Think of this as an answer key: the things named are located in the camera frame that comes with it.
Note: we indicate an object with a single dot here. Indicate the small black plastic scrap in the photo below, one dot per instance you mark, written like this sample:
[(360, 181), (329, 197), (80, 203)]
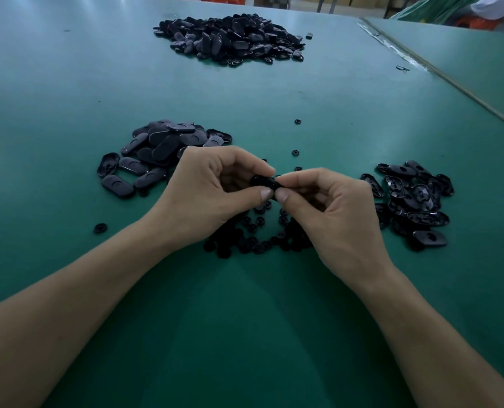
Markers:
[(402, 68)]

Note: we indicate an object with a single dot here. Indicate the pile of small black buttons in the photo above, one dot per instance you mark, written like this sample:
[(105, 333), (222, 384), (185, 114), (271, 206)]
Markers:
[(252, 233)]

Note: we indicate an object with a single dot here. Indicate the person's left hand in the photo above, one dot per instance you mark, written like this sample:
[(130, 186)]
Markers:
[(205, 199)]

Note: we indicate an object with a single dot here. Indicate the pile of black oval shells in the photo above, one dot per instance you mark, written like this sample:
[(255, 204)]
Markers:
[(413, 204)]

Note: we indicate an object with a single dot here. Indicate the person's right forearm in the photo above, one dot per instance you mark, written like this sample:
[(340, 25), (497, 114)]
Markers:
[(443, 348)]

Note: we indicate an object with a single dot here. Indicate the green striped bag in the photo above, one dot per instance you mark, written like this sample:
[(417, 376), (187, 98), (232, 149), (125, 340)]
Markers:
[(435, 6)]

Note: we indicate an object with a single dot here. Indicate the person's right hand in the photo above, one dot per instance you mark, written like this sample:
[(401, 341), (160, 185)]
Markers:
[(341, 225)]

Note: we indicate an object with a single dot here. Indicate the small open cardboard box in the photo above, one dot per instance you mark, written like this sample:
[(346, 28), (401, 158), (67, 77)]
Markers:
[(273, 0)]

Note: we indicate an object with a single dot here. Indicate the person's left forearm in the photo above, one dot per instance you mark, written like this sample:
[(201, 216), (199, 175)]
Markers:
[(65, 327)]

